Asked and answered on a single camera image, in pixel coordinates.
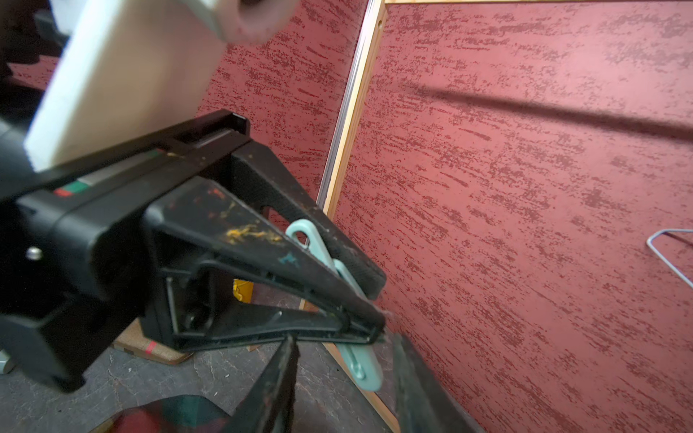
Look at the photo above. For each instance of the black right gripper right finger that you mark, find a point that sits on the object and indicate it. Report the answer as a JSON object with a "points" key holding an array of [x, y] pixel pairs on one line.
{"points": [[422, 404]]}

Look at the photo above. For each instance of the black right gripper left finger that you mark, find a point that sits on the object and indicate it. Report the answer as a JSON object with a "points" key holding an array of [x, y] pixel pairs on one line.
{"points": [[269, 406]]}

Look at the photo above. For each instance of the wooden clothes rack frame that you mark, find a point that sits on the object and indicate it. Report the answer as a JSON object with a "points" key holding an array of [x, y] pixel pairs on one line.
{"points": [[505, 170]]}

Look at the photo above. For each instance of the white wire hanger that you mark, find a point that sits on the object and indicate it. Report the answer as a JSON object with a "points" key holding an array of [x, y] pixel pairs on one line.
{"points": [[673, 247]]}

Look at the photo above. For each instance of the aluminium corner post left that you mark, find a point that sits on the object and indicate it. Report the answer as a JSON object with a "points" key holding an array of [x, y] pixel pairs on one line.
{"points": [[349, 103]]}

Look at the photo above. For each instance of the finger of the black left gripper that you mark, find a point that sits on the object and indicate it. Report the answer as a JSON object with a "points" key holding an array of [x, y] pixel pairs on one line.
{"points": [[263, 182], [200, 238]]}

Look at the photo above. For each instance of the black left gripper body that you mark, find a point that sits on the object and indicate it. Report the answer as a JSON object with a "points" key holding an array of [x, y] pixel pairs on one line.
{"points": [[75, 267]]}

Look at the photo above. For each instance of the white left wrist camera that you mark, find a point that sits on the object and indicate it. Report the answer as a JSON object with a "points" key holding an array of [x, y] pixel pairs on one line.
{"points": [[131, 68]]}

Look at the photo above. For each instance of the yellow metal bucket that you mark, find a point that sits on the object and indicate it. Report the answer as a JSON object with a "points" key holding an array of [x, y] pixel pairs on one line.
{"points": [[243, 290]]}

